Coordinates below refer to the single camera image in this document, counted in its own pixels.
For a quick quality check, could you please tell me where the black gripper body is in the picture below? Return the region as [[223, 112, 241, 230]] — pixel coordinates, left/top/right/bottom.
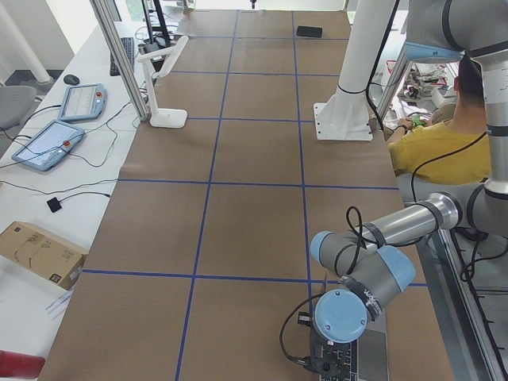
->
[[309, 330, 352, 375]]

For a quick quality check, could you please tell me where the grey laptop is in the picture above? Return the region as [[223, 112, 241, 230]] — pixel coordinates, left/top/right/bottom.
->
[[323, 273, 390, 381]]

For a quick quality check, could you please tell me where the black mouse pad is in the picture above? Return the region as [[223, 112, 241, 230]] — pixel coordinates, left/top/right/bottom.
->
[[296, 25, 323, 38]]

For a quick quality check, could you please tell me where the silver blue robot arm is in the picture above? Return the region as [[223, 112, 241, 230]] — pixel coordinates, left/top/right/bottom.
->
[[302, 1, 507, 380]]

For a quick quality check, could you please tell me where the white desk lamp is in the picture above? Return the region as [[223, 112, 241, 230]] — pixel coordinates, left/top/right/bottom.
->
[[137, 35, 189, 129]]

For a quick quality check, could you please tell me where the dark grey desk mouse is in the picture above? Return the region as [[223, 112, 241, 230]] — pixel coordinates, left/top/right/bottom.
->
[[63, 74, 80, 86]]

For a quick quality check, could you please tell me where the brown paper table mat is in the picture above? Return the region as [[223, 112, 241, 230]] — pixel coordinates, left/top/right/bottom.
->
[[37, 10, 457, 381]]

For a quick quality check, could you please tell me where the person in yellow shirt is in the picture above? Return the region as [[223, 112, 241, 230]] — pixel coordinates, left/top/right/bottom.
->
[[387, 56, 491, 185]]

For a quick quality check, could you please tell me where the brown cardboard box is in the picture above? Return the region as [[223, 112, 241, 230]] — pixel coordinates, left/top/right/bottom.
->
[[1, 221, 88, 291]]

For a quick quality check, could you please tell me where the red cylinder object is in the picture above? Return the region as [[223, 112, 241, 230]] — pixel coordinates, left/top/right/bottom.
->
[[1, 350, 45, 379]]

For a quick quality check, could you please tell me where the small black square puck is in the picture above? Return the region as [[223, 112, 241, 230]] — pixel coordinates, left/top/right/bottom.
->
[[46, 197, 62, 213]]

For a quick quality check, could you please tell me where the lower blue teach pendant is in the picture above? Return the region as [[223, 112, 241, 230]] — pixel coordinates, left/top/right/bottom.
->
[[11, 120, 85, 171]]

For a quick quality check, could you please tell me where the blue teach pendant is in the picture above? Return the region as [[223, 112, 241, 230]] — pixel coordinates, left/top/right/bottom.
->
[[58, 83, 107, 122], [11, 120, 85, 171]]

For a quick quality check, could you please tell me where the upper blue teach pendant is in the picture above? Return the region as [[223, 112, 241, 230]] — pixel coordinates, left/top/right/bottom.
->
[[58, 83, 107, 122]]

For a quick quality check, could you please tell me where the black keyboard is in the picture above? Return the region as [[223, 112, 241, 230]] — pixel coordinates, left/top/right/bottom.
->
[[109, 37, 136, 77]]

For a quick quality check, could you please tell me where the grey office chair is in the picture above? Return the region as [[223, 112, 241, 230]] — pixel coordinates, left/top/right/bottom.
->
[[1, 86, 37, 129]]

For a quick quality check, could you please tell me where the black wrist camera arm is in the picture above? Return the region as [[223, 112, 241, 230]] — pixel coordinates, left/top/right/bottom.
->
[[297, 311, 312, 327]]

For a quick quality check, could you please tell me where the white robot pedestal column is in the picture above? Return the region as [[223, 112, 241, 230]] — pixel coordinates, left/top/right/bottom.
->
[[314, 0, 398, 141]]

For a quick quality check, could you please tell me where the aluminium frame post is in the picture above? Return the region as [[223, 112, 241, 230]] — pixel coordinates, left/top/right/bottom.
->
[[90, 0, 148, 121]]

